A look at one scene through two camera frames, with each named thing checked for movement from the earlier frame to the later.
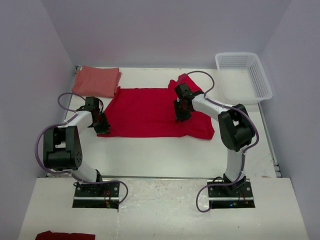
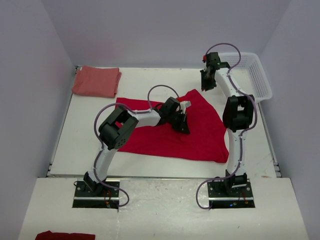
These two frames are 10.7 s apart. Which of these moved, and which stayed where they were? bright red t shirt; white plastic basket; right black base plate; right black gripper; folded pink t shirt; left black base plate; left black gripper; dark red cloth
Moved: right black gripper; left black gripper; bright red t shirt
Stayed: folded pink t shirt; left black base plate; dark red cloth; right black base plate; white plastic basket
